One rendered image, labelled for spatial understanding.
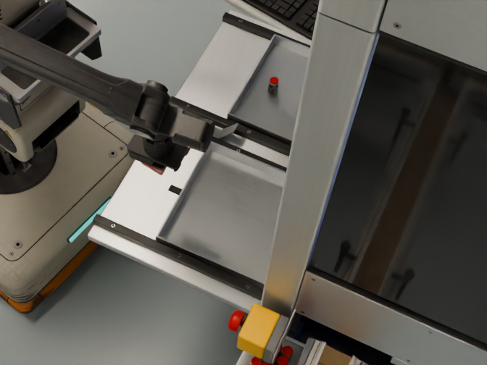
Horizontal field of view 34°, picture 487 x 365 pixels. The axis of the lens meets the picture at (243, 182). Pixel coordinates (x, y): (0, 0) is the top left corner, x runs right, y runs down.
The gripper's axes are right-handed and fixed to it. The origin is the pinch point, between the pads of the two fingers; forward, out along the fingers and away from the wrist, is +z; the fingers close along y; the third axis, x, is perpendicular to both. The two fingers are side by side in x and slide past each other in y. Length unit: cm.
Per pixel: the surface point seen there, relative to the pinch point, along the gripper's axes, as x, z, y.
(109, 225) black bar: -7.7, 18.0, -9.4
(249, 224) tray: 6.3, 20.3, 16.6
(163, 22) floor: 113, 108, -64
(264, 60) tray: 48, 20, 2
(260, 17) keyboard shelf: 67, 28, -7
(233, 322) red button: -19.3, 7.3, 24.4
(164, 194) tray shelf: 4.9, 20.2, -3.0
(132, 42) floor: 98, 108, -70
